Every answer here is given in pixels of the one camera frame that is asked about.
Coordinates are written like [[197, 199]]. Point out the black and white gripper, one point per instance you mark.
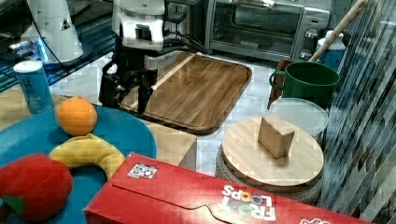
[[135, 68]]

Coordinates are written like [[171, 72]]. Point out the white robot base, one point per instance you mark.
[[52, 32]]

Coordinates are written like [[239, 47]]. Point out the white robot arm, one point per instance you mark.
[[139, 22]]

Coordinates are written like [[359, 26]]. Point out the orange toy fruit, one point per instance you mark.
[[76, 116]]

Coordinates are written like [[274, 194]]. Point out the yellow plush banana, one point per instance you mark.
[[88, 150]]

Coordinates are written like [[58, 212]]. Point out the dark wooden cutting board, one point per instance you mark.
[[195, 94]]

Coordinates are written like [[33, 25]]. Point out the blue cylindrical canister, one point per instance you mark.
[[34, 85]]

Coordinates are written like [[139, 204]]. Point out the blue round plate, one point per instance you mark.
[[115, 135]]

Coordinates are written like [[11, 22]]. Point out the red Froot Loops box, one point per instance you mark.
[[146, 191]]

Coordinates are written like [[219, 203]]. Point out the round wooden lid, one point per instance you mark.
[[271, 153]]

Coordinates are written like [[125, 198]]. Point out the red plush apple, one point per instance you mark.
[[34, 188]]

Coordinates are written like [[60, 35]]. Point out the silver toaster oven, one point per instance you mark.
[[266, 29]]

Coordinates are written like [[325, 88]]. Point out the clear plastic container lid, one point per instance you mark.
[[303, 114]]

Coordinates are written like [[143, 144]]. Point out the green mug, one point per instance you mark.
[[313, 82]]

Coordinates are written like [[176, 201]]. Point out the blue bottle white cap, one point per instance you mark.
[[333, 55]]

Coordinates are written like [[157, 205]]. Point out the wooden stick handle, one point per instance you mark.
[[340, 27]]

